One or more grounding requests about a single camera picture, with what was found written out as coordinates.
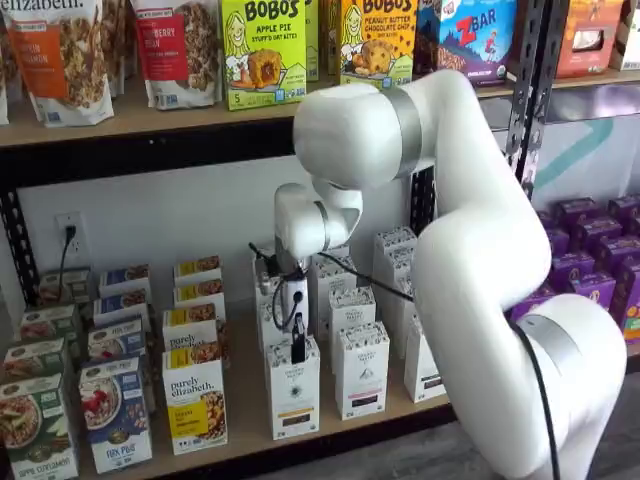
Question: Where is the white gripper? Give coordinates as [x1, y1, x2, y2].
[272, 276, 315, 365]

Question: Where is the white box pink strip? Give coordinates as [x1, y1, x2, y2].
[307, 255, 358, 336]
[333, 320, 391, 422]
[327, 285, 378, 346]

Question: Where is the wooden shelf board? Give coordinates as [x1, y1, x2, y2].
[547, 67, 640, 100]
[0, 74, 519, 150]
[74, 294, 464, 476]

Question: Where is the white box dark strip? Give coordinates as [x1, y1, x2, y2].
[386, 279, 419, 360]
[373, 226, 419, 256]
[403, 313, 447, 405]
[383, 247, 420, 289]

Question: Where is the purely elizabeth yellow box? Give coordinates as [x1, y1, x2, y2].
[161, 347, 230, 456]
[172, 254, 224, 287]
[172, 278, 227, 314]
[161, 307, 231, 369]

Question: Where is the green apple cinnamon oatmeal box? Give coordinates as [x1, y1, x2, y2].
[0, 373, 81, 480]
[17, 302, 82, 347]
[1, 337, 70, 385]
[36, 267, 95, 307]

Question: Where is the green Bobo's apple pie box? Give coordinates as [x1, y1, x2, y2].
[220, 0, 308, 112]
[304, 0, 322, 84]

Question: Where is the yellow Bobo's peanut butter box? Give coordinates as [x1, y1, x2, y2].
[319, 0, 419, 91]

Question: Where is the blue Zbar box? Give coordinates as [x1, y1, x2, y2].
[416, 0, 517, 85]

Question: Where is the orange box with window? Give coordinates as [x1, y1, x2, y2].
[553, 0, 627, 80]

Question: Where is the white carton box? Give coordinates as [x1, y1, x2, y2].
[612, 0, 640, 72]

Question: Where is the red label granola pouch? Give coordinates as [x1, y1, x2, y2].
[129, 0, 222, 111]

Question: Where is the orange label granola pouch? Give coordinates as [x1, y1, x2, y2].
[1, 0, 116, 127]

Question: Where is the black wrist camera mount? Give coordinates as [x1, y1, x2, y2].
[248, 242, 282, 302]

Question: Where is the black metal shelf frame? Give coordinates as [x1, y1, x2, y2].
[0, 0, 541, 480]
[522, 0, 557, 201]

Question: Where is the white wall outlet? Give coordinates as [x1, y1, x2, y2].
[53, 211, 87, 257]

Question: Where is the black power cord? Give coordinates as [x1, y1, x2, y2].
[57, 223, 79, 306]

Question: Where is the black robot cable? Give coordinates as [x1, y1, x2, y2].
[248, 242, 562, 480]

